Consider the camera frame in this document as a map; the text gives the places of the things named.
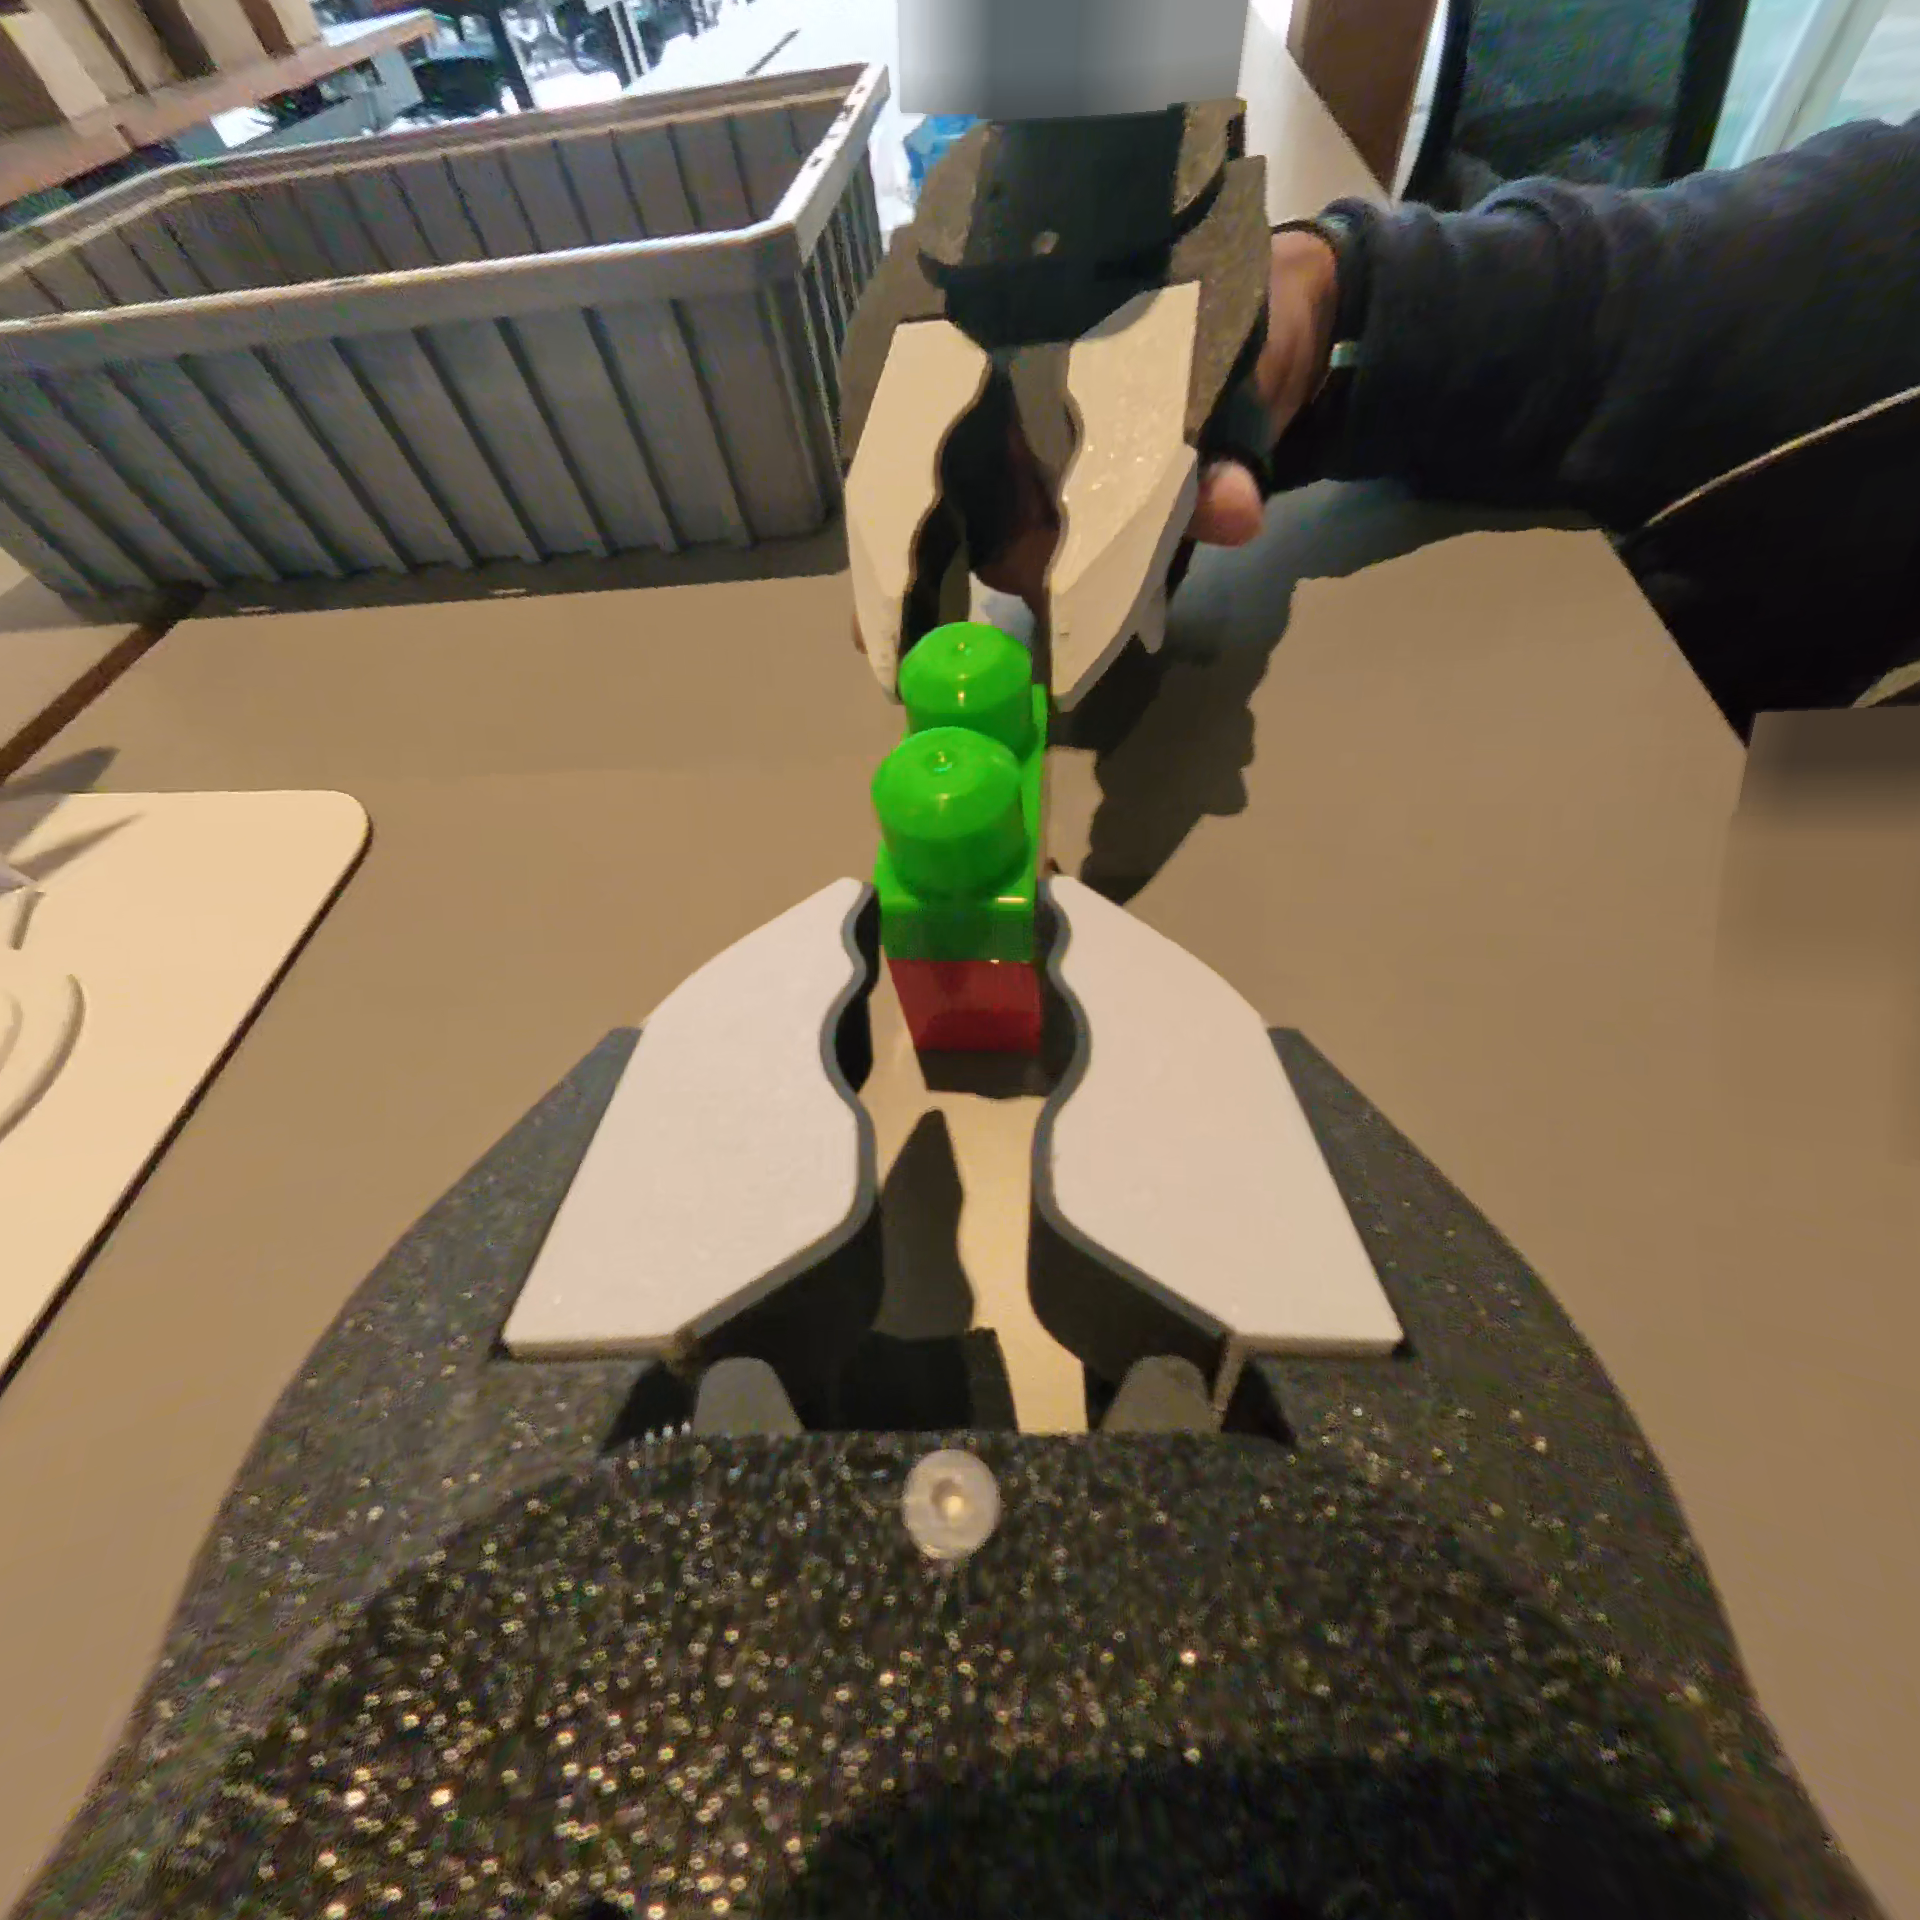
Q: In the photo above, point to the person's right forearm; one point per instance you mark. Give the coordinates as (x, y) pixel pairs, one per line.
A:
(1576, 347)

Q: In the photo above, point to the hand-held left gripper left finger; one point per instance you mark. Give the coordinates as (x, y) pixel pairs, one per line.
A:
(723, 1141)

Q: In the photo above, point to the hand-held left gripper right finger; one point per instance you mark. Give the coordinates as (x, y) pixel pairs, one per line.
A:
(1202, 1154)

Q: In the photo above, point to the green two-stud block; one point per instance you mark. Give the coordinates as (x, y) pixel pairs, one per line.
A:
(948, 814)

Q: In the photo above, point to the grey ribbed plastic bin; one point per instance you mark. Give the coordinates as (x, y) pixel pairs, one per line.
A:
(418, 379)

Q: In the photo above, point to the person's right hand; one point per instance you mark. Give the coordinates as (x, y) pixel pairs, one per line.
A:
(1305, 334)

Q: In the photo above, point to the wooden shelf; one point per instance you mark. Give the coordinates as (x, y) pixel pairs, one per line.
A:
(147, 60)

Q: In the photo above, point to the red single-stud block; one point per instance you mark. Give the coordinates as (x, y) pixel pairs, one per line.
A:
(973, 1001)

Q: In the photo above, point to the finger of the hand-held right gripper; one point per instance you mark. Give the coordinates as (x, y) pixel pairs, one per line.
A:
(900, 494)
(1126, 482)

